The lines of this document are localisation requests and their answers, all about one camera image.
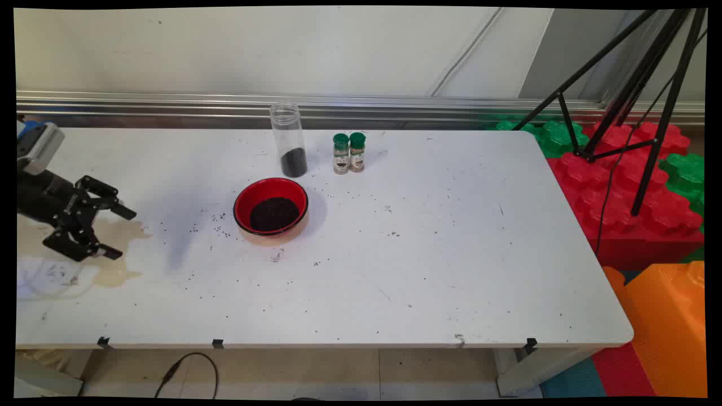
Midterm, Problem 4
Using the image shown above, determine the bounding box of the red foam block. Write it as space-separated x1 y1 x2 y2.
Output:
546 121 705 271

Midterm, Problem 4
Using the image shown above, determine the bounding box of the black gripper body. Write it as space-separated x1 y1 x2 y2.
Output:
17 168 86 227

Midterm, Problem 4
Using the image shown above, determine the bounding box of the white metal table leg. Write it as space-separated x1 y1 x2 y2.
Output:
494 345 604 397

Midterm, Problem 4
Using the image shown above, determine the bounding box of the green cap spice bottle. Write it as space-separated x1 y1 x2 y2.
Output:
332 133 350 175
349 132 367 173

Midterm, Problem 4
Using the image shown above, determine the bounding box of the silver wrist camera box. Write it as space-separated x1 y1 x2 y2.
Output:
17 121 65 175

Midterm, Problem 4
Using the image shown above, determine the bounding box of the red bowl black rim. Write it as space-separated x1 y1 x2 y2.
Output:
233 178 310 237

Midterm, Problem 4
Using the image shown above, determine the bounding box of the clear plastic jar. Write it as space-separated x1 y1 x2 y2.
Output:
269 102 309 179

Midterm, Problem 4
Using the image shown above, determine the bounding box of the orange foam block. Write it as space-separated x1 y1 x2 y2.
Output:
602 261 707 398

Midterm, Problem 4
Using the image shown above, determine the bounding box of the black tripod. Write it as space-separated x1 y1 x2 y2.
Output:
510 8 708 218

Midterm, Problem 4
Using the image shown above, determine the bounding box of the red floor mat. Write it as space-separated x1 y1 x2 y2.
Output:
591 341 658 398

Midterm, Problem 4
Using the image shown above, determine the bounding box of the teal floor mat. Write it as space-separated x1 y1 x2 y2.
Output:
540 356 607 398

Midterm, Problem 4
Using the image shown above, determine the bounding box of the black seeds pile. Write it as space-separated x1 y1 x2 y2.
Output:
280 148 308 178
249 196 300 232

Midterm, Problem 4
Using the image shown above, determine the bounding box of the black cable with connector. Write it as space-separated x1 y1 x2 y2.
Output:
153 352 219 400

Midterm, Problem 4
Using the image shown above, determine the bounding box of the aluminium wall rail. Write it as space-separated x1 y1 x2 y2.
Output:
16 90 706 127

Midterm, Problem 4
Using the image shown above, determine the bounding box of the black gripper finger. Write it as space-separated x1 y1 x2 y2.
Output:
75 175 138 220
42 217 124 263

